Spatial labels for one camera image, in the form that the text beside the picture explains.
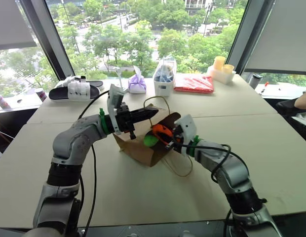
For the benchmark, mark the silver cylindrical container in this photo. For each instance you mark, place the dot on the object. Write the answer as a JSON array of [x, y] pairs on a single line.
[[255, 81]]

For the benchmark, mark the white plastic tray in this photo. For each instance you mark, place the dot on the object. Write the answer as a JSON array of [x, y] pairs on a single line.
[[220, 76]]

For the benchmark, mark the purple tissue pack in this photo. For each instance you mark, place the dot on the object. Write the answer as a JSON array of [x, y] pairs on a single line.
[[137, 84]]

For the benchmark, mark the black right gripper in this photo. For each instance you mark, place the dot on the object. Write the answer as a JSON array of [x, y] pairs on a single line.
[[178, 140]]

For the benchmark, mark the white plastic bin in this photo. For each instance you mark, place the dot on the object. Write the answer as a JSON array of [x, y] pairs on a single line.
[[163, 87]]

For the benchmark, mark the green plush toy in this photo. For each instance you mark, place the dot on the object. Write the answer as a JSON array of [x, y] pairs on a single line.
[[150, 141]]

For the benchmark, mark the green left wrist zip tie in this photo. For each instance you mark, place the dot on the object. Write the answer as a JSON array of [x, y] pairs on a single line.
[[103, 121]]

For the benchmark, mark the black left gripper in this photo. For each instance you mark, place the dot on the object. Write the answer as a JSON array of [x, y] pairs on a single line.
[[124, 118]]

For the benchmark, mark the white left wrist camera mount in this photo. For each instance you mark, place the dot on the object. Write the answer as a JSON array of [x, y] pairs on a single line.
[[114, 96]]

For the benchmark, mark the dark grey base panel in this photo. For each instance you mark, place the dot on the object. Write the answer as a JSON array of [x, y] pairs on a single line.
[[155, 229]]

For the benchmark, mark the green right wrist zip tie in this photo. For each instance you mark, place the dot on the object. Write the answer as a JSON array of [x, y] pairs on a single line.
[[192, 145]]

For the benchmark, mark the red and white can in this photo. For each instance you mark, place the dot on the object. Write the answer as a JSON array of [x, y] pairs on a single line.
[[41, 95], [2, 101]]

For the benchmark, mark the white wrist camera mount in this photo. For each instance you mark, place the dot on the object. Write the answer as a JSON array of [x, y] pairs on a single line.
[[114, 96], [187, 127]]

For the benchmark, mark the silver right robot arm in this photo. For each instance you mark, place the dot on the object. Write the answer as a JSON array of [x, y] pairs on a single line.
[[232, 170]]

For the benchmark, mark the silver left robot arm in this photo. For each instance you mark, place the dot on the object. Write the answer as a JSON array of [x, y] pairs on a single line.
[[76, 138]]

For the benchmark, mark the brown paper bag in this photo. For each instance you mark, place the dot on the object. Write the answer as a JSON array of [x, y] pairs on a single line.
[[140, 153]]

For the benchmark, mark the short yellow plastic cup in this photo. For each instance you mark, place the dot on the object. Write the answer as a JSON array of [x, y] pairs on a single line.
[[228, 69]]

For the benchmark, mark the orange plush toy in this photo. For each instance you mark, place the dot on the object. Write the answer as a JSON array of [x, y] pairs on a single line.
[[158, 129]]

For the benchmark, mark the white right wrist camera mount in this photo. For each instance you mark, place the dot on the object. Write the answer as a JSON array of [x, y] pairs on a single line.
[[187, 127]]

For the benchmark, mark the tall yellow plastic cup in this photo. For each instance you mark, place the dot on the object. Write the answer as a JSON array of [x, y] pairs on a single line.
[[219, 63]]

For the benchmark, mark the white plastic stand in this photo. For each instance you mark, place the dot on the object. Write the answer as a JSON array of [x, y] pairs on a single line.
[[120, 79]]

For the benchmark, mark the green wrist zip tie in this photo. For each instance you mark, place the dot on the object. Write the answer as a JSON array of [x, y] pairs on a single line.
[[192, 145], [103, 121]]

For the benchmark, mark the clear bag of blue items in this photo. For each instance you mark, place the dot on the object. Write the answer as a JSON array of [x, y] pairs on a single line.
[[165, 70]]

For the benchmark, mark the dark window frame pillar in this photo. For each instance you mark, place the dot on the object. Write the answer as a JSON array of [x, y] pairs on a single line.
[[246, 34], [51, 42]]

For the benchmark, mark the red plastic bag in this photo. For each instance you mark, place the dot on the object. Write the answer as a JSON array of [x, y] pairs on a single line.
[[193, 85]]

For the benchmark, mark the grey roller blind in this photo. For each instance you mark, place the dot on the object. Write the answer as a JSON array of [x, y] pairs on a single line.
[[12, 22], [283, 34]]

